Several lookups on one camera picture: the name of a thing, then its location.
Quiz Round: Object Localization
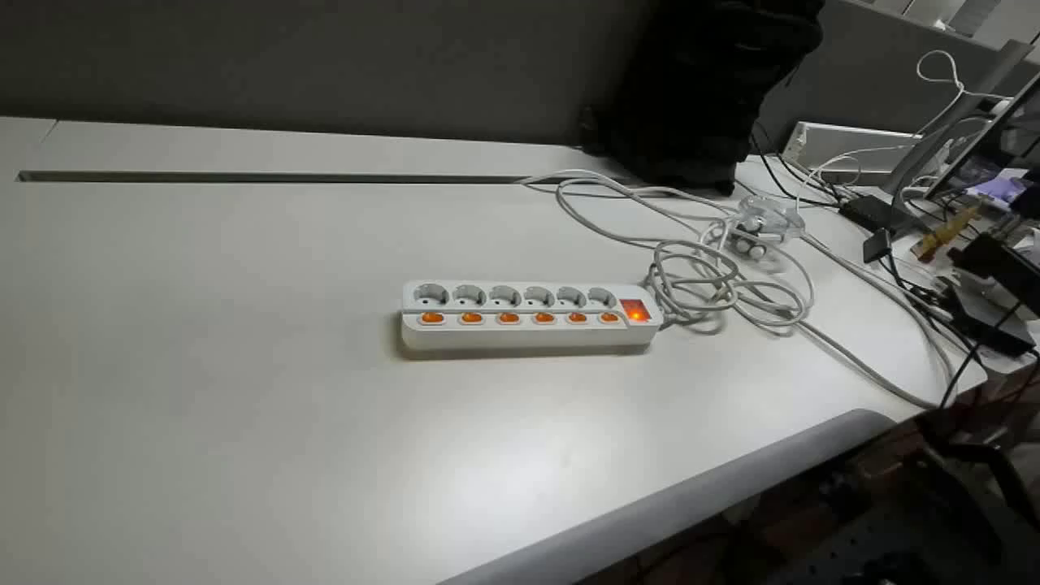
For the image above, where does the white six-socket power strip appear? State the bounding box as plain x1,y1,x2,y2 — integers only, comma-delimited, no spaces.
400,279,663,356

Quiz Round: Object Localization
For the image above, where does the black bag on table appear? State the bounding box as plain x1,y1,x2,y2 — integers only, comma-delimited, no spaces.
582,0,825,195

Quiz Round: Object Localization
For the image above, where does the white flat box device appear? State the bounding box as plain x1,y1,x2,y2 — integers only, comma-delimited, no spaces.
785,120,920,180

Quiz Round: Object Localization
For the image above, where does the black power adapter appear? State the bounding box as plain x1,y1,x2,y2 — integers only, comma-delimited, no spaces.
938,278,1037,357

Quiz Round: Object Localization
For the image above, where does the white coiled power cable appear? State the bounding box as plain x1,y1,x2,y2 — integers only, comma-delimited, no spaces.
523,169,961,414

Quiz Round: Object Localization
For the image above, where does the black cable on table edge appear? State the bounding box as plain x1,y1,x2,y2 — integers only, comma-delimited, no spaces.
759,149,1040,410

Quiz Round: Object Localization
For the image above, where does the white looped cable background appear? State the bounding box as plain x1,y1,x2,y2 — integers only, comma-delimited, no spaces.
912,48,965,114

